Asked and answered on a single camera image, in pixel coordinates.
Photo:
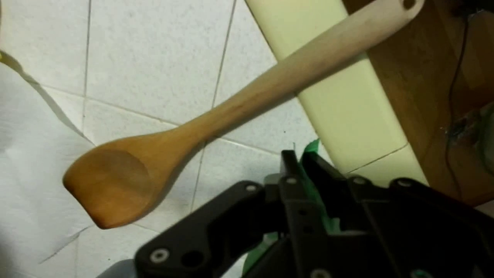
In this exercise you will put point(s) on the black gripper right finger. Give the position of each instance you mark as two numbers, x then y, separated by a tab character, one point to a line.
410	226

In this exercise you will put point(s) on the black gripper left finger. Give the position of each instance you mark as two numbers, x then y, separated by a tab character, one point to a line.
231	226

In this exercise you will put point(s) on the green packet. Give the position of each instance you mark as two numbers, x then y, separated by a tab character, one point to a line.
310	149

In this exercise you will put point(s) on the wooden spoon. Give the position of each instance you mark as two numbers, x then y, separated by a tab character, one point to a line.
128	175

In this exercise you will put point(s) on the white paper sheet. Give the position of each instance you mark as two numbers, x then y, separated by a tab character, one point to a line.
31	171

